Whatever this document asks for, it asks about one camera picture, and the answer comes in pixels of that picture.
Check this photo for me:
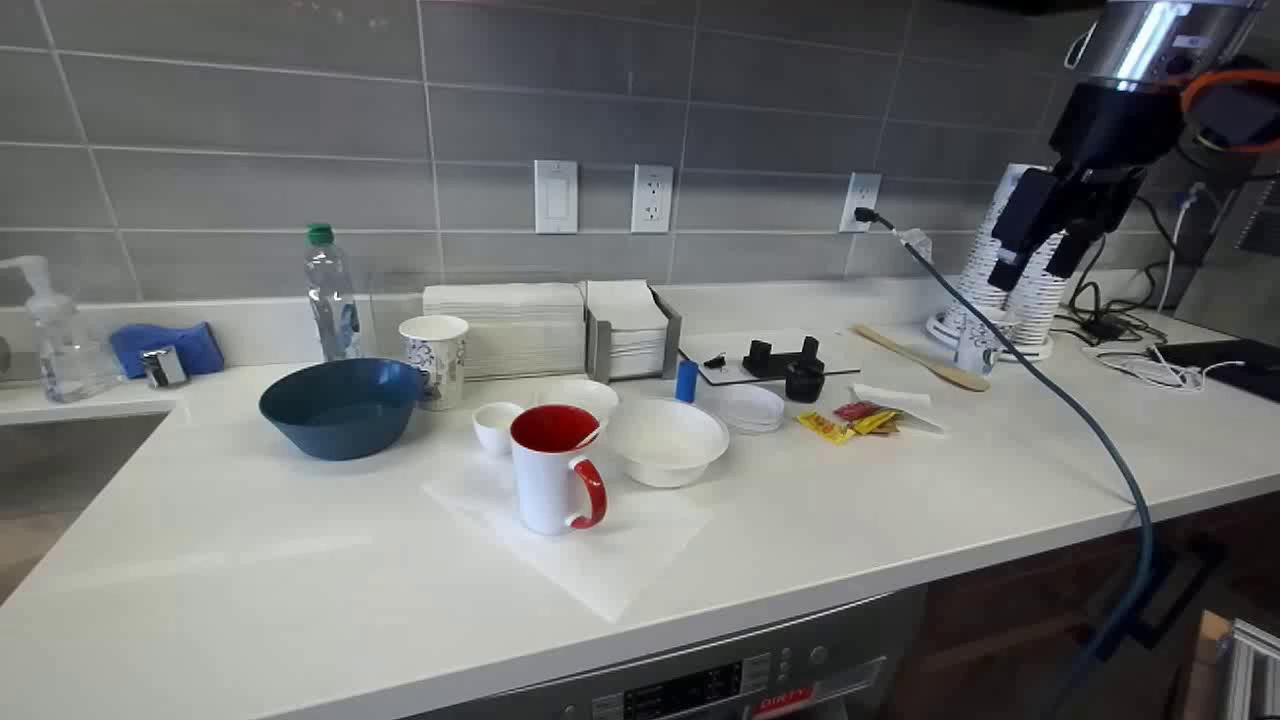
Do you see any clear soap dispenser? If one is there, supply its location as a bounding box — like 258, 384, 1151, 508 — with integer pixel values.
0, 251, 106, 410

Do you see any black flat device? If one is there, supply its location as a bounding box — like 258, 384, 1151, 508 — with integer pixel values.
1156, 338, 1280, 410

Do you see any white paper mat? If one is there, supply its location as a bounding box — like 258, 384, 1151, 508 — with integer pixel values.
422, 457, 718, 630

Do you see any clear bottle with green cap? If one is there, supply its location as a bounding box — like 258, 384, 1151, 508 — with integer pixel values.
301, 222, 363, 365

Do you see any blue sponge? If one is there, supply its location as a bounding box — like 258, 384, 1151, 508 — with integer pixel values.
108, 319, 230, 384

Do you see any white cable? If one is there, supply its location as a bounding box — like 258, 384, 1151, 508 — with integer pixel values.
1102, 338, 1251, 398

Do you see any black clamp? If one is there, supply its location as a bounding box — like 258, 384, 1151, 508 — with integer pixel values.
742, 331, 831, 410

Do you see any dark wooden cabinet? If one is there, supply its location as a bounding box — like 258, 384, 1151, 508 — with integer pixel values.
890, 490, 1280, 720

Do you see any blue cable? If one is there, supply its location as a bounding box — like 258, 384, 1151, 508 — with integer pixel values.
872, 211, 1159, 717

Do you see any orange and black wrist camera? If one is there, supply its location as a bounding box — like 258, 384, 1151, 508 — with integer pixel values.
1176, 65, 1280, 160

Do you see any white packet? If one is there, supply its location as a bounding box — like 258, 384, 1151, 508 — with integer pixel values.
850, 382, 936, 414

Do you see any grey flat board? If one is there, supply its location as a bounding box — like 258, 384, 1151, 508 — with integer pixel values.
677, 329, 864, 392

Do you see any wooden spatula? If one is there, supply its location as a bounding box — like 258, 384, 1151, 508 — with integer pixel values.
850, 319, 993, 398

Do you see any tall white printed carton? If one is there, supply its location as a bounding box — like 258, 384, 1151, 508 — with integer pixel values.
1019, 256, 1072, 361

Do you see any clear plastic container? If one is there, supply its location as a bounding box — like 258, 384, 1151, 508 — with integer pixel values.
708, 382, 793, 441

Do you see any dishwasher control panel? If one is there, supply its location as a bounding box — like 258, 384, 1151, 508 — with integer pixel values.
409, 583, 931, 720

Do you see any black power adapter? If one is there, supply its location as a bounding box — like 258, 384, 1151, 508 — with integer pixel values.
1076, 307, 1134, 348

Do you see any shallow white dish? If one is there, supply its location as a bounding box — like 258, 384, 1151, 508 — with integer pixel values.
535, 375, 625, 429

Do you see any white wall outlet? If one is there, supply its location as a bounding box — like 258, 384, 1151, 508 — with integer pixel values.
628, 160, 680, 239
836, 170, 890, 239

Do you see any small white cup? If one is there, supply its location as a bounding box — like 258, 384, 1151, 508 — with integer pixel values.
467, 399, 529, 459

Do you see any yellow sauce packet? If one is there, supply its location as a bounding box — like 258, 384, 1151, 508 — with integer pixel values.
793, 404, 903, 449

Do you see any white light switch plate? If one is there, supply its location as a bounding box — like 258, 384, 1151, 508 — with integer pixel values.
531, 157, 586, 239

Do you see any short white printed carton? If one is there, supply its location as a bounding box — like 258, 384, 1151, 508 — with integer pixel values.
928, 160, 1057, 361

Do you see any dark blue bowl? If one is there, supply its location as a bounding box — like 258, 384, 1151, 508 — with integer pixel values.
258, 356, 435, 466

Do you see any metal napkin holder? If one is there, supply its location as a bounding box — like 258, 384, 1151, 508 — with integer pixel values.
579, 294, 683, 387

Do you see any large white bowl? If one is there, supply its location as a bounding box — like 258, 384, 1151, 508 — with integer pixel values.
609, 398, 738, 494

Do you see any printed white paper cup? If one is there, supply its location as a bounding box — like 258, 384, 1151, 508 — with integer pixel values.
397, 313, 477, 414

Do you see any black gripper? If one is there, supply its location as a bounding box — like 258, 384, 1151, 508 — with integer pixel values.
987, 80, 1185, 295

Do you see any white mug with red inside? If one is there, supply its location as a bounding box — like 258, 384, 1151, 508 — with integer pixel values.
505, 399, 612, 541

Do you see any black cabinet handle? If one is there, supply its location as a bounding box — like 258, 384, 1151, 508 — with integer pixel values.
1127, 528, 1232, 651

